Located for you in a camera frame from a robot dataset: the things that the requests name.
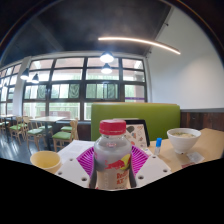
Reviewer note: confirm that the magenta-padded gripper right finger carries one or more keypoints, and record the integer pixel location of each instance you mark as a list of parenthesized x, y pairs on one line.
[(151, 170)]

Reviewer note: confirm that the black sticker-covered laptop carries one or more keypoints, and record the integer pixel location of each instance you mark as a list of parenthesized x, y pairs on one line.
[(138, 133)]

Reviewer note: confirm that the long curved light strip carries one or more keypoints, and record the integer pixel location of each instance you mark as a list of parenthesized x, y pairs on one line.
[(140, 40)]

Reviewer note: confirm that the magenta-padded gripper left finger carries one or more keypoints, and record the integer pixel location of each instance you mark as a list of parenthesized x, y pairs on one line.
[(71, 171)]

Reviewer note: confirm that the wooden dining table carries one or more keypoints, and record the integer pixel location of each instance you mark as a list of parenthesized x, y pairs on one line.
[(48, 118), (6, 116)]

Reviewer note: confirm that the small blue-capped white bottle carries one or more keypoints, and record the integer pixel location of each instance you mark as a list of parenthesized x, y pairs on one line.
[(157, 146)]

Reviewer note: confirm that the red-capped clear drink bottle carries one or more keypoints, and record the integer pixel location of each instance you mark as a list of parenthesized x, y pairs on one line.
[(111, 156)]

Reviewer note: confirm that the hanging pendant ceiling lamps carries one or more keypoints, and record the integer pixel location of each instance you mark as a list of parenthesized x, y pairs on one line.
[(106, 57)]

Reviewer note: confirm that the small clear sachet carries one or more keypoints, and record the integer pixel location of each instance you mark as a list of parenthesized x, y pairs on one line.
[(195, 157)]

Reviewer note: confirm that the black-framed window wall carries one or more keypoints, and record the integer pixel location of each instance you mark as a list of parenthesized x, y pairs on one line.
[(66, 90)]

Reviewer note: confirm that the green upholstered bench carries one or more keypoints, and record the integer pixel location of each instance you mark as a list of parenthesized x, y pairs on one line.
[(153, 116)]

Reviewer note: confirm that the white paper sheet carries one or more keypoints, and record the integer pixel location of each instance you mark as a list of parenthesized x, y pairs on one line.
[(75, 148)]

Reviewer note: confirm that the white ceramic bowl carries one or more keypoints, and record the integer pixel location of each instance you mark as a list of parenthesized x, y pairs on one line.
[(183, 143)]

